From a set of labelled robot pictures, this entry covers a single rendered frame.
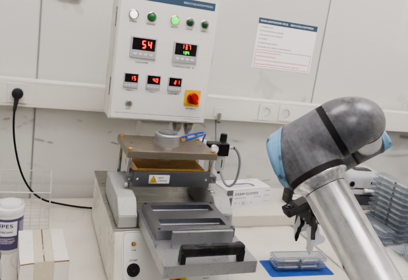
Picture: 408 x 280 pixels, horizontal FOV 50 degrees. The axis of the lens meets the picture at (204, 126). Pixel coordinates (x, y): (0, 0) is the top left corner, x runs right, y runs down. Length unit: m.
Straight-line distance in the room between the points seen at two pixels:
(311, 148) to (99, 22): 1.07
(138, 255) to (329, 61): 1.32
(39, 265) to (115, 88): 0.56
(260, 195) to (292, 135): 0.97
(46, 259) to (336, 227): 0.73
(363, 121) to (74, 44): 1.15
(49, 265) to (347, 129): 0.80
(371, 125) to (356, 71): 1.32
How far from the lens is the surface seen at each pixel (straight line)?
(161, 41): 1.41
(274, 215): 1.78
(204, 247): 0.97
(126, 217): 1.18
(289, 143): 0.88
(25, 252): 1.26
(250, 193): 1.80
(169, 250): 1.02
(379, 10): 2.27
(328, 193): 0.87
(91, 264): 1.38
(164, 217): 1.11
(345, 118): 0.88
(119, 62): 1.39
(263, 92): 1.96
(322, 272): 1.55
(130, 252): 1.19
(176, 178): 1.27
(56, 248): 1.28
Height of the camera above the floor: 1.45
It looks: 12 degrees down
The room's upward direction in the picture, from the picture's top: 8 degrees clockwise
